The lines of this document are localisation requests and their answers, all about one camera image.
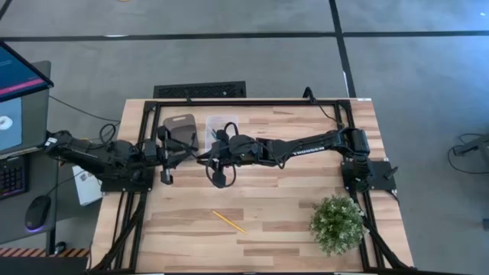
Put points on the small artificial green plant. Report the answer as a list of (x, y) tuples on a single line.
[(338, 225)]

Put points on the grey floor stand leg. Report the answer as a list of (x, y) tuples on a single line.
[(475, 144)]

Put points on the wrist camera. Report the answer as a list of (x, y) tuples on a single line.
[(219, 180), (166, 177)]

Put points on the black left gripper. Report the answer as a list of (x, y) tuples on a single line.
[(162, 151)]

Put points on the black aluminium table frame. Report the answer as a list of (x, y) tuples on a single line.
[(248, 103)]

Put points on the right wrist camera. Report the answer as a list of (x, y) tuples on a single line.
[(219, 180)]

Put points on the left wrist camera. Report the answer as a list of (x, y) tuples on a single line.
[(166, 177)]

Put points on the black perforated panel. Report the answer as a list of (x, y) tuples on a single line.
[(198, 90)]

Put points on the yellow pencil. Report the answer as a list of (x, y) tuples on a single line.
[(229, 222)]

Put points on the clear plastic bin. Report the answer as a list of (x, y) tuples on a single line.
[(229, 120)]

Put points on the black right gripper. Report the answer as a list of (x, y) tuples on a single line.
[(240, 151)]

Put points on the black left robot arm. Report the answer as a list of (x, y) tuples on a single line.
[(88, 154)]

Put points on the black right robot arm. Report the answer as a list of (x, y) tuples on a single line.
[(309, 147)]

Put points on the black backlit keyboard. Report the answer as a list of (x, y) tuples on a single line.
[(11, 179)]

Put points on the black computer mouse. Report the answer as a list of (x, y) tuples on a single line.
[(37, 212)]

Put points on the dark grey side desk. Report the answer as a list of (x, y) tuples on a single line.
[(11, 223)]

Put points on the monitor with grey bezel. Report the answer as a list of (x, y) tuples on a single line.
[(38, 114)]

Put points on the monitor with pink stripe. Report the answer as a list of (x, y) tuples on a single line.
[(15, 72)]

